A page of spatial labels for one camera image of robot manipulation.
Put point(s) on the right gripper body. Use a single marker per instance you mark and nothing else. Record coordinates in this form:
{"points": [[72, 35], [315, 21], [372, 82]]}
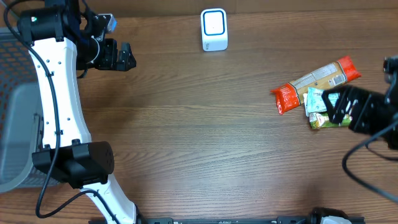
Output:
{"points": [[357, 108]]}

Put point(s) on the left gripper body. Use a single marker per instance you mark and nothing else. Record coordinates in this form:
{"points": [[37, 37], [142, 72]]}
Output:
{"points": [[117, 56]]}

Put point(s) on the green snack packet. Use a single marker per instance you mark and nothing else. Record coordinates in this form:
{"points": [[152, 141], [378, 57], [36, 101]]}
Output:
{"points": [[321, 120]]}

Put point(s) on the light blue wipes packet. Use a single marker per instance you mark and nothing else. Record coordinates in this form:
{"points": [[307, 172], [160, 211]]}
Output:
{"points": [[315, 103]]}

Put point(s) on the orange pasta packet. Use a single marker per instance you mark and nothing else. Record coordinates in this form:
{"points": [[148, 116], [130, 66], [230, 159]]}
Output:
{"points": [[290, 95]]}

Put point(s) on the white tube with gold cap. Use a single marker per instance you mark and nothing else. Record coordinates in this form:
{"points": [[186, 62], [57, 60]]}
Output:
{"points": [[305, 104]]}

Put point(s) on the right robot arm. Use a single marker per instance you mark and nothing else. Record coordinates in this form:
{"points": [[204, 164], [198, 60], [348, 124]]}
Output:
{"points": [[389, 134]]}

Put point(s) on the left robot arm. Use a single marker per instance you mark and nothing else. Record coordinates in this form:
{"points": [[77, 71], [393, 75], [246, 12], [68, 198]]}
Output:
{"points": [[64, 42]]}

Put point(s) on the white barcode scanner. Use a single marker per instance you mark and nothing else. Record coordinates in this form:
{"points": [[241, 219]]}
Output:
{"points": [[214, 29]]}

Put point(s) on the grey plastic basket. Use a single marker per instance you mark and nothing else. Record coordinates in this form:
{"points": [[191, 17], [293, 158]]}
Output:
{"points": [[21, 116]]}

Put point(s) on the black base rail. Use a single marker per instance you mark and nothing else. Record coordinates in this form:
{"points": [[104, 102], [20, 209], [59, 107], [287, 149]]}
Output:
{"points": [[278, 220]]}

